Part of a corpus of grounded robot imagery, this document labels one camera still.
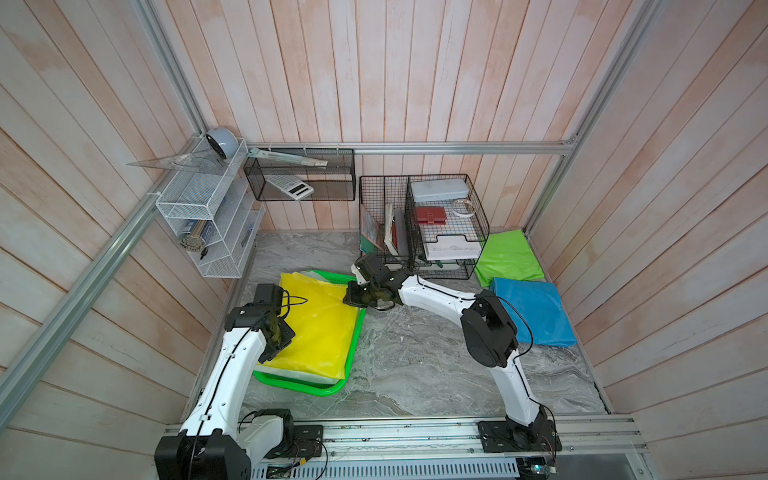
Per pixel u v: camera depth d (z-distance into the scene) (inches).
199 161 33.7
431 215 37.4
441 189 41.0
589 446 29.4
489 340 21.3
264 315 21.4
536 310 39.4
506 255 42.7
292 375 30.0
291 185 38.6
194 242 30.5
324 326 32.9
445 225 37.2
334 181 42.2
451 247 35.6
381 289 28.5
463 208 39.5
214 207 27.2
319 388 29.1
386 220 42.2
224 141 33.8
